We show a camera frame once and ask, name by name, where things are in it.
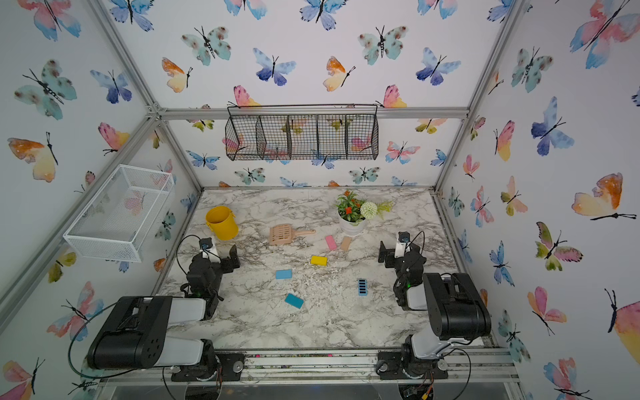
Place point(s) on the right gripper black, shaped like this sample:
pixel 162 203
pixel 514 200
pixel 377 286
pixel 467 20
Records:
pixel 390 253

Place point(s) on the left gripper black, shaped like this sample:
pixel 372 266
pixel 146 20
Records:
pixel 228 267

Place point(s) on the pink building block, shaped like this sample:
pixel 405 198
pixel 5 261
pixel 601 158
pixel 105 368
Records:
pixel 330 241

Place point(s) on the yellow building block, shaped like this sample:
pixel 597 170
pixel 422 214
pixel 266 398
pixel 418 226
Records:
pixel 319 261

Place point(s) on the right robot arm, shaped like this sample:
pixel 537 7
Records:
pixel 456 314

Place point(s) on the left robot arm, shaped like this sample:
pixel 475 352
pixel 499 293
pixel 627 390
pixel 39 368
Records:
pixel 135 335

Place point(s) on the tan building block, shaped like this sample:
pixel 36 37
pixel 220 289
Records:
pixel 345 245

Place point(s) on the light blue building block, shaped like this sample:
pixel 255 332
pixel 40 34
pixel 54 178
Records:
pixel 284 274

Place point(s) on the teal building block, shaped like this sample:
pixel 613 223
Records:
pixel 294 301

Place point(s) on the white pot artificial flowers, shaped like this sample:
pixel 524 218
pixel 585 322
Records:
pixel 355 213

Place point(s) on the beige plastic slotted scoop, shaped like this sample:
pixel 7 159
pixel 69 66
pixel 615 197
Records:
pixel 283 234

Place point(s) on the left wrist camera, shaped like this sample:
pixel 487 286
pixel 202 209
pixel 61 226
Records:
pixel 207 246

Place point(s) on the white mesh wall basket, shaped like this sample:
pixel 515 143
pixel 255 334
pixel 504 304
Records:
pixel 118 218

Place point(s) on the black wire wall basket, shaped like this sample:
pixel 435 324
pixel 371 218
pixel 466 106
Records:
pixel 339 132

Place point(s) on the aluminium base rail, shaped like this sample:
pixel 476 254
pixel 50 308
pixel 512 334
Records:
pixel 364 365

